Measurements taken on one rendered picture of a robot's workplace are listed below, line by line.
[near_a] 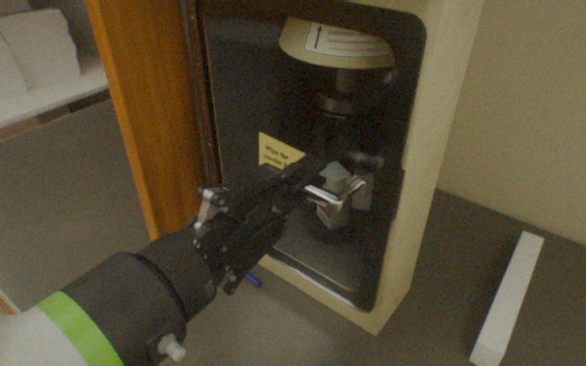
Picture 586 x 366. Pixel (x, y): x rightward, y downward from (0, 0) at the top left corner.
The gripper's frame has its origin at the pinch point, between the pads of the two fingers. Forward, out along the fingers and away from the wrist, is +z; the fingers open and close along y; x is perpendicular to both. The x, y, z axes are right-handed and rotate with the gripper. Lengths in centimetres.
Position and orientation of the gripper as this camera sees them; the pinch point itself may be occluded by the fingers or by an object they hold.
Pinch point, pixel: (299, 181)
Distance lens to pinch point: 48.9
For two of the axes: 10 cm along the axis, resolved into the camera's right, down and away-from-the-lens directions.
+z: 6.2, -4.7, 6.3
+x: -7.9, -3.7, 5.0
